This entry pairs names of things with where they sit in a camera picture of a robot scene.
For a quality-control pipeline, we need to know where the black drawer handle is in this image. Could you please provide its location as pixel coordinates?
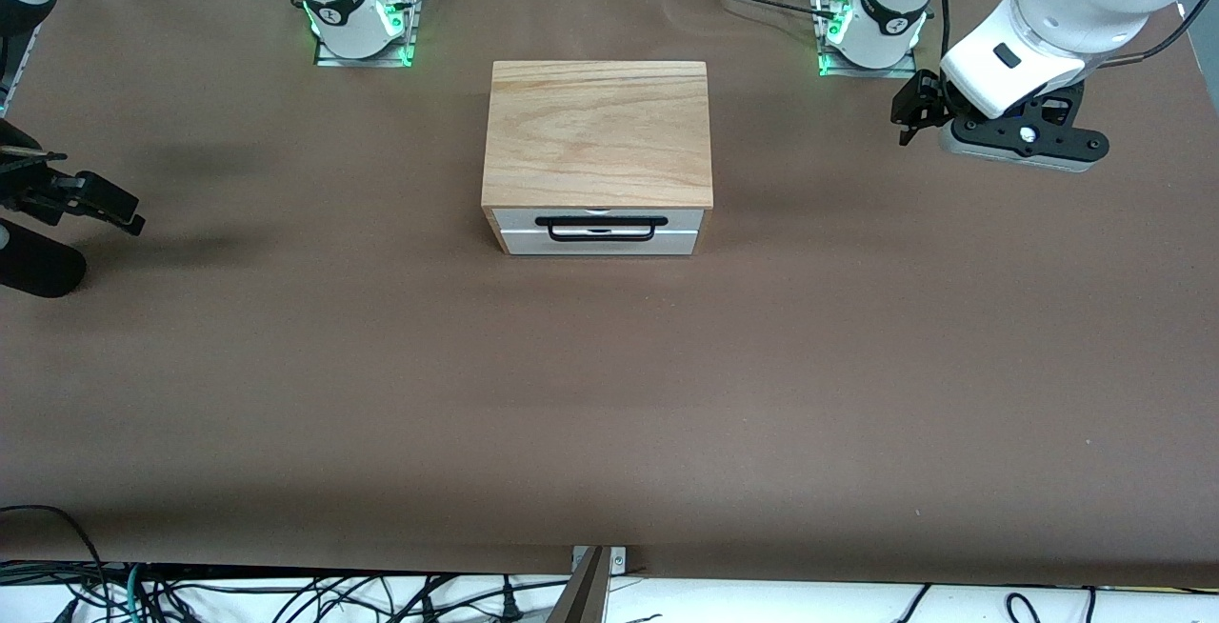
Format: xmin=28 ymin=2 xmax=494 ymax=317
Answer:
xmin=535 ymin=214 xmax=668 ymax=244

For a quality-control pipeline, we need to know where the white-fronted drawer with handle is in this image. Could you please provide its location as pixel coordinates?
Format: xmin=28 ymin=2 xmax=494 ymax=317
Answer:
xmin=490 ymin=209 xmax=706 ymax=235

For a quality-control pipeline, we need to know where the wooden drawer cabinet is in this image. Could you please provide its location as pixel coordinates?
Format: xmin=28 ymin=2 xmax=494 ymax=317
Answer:
xmin=481 ymin=61 xmax=715 ymax=257

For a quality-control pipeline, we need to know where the black rounded object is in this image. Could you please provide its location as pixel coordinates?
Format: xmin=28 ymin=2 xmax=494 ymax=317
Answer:
xmin=0 ymin=218 xmax=87 ymax=298

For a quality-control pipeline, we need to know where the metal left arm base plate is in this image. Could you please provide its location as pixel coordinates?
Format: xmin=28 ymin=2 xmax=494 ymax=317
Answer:
xmin=817 ymin=0 xmax=917 ymax=79

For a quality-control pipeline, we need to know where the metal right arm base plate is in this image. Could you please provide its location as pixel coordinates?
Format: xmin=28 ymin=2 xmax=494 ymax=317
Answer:
xmin=314 ymin=0 xmax=418 ymax=69

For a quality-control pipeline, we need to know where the black floor cable loop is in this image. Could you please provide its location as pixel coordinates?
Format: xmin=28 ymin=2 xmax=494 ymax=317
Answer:
xmin=0 ymin=505 xmax=108 ymax=623

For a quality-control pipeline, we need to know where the white-fronted drawer without handle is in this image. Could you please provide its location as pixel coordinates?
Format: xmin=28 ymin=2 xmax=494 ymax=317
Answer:
xmin=500 ymin=231 xmax=701 ymax=256

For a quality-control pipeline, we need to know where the small metal bracket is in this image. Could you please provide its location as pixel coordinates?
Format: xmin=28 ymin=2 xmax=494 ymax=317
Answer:
xmin=571 ymin=547 xmax=628 ymax=574

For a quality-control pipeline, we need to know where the dark camera mount post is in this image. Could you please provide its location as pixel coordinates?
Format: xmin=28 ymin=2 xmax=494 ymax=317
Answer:
xmin=548 ymin=547 xmax=610 ymax=623

